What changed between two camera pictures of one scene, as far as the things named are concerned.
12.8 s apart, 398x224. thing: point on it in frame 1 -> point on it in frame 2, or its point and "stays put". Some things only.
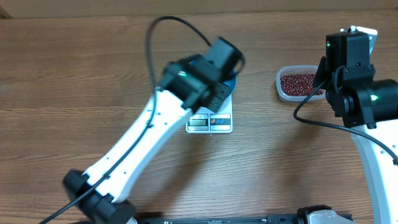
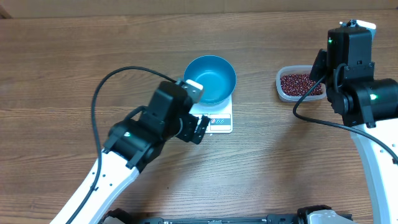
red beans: [299, 84] stays put
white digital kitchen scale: [204, 121] stays put
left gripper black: [221, 91] -> [191, 124]
